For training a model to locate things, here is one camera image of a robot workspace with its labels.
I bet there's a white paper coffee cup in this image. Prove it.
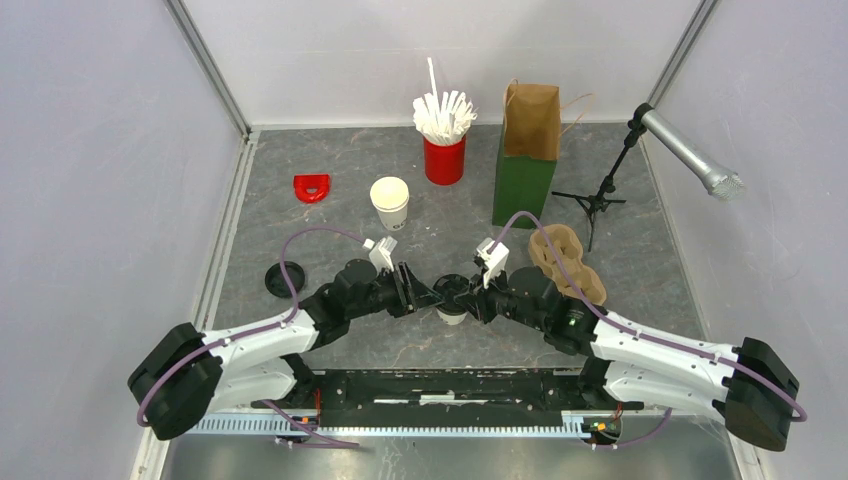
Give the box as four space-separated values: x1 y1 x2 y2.
437 307 467 326

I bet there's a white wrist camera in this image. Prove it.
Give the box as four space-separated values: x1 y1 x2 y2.
362 236 397 273
475 238 510 289

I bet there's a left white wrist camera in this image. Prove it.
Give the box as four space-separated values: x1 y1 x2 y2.
362 236 397 273

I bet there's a stack of paper cups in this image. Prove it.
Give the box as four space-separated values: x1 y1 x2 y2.
369 176 410 231

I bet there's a brown pulp cup carrier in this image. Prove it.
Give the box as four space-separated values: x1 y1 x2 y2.
528 224 607 305

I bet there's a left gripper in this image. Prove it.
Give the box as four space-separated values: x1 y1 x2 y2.
347 260 444 319

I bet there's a silver microphone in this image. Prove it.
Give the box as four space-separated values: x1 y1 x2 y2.
634 103 746 201

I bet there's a red straw holder cup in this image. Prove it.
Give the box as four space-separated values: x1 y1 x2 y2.
423 136 467 186

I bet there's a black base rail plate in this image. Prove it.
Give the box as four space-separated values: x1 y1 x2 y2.
275 368 644 428

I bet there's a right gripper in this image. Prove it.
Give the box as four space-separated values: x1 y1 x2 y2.
453 265 546 333

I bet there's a green and brown paper bag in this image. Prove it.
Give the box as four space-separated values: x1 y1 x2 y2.
491 79 594 226

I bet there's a stack of black lids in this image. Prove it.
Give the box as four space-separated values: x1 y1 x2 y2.
264 261 306 299

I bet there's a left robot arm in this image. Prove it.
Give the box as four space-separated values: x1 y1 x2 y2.
127 259 444 440

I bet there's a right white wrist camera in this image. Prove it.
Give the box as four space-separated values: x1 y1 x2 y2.
475 238 510 289

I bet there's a bundle of white straws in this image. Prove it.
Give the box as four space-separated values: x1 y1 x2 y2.
412 57 478 146

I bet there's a red plastic bracket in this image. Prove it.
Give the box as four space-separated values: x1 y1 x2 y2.
292 173 332 204

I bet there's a black coffee cup lid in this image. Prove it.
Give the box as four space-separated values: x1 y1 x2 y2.
432 274 470 315

